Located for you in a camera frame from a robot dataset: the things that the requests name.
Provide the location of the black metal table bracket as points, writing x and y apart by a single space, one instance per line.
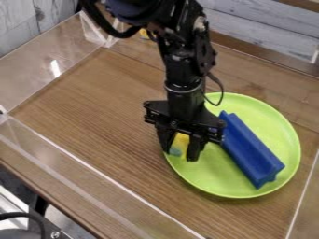
38 209

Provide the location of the clear acrylic corner bracket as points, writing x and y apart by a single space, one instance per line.
94 33

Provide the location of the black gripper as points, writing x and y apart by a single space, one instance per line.
168 125

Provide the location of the yellow toy banana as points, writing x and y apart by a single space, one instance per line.
179 145

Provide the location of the green plate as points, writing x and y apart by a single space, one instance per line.
214 173

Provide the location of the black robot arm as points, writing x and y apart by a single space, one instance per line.
176 25

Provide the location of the blue plastic block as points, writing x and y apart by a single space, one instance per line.
253 156

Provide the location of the yellow labelled tin can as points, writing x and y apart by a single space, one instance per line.
143 34

